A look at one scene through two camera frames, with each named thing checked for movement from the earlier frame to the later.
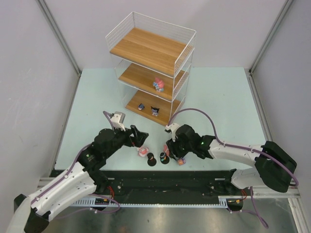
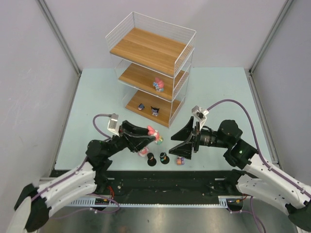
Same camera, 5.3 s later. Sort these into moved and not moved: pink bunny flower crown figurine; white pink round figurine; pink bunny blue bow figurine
Moved: pink bunny flower crown figurine
Not moved: white pink round figurine; pink bunny blue bow figurine
